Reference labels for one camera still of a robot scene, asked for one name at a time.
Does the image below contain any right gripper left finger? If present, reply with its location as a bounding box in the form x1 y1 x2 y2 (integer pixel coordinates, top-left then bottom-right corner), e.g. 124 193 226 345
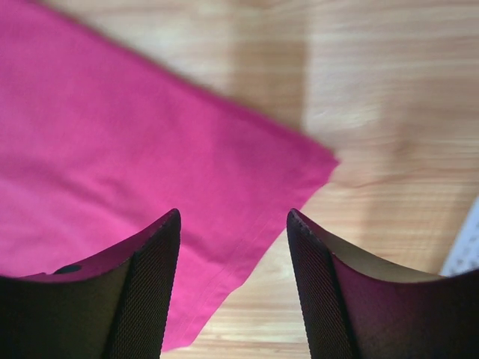
1 209 181 358

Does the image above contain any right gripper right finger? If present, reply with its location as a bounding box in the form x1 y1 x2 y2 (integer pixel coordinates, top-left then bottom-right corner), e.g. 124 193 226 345
287 209 478 358

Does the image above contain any magenta t shirt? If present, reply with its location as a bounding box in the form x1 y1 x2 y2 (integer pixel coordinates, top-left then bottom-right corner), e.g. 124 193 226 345
1 1 337 350

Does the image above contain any white laundry basket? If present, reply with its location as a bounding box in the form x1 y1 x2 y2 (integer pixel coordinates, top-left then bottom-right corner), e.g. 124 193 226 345
439 197 479 277

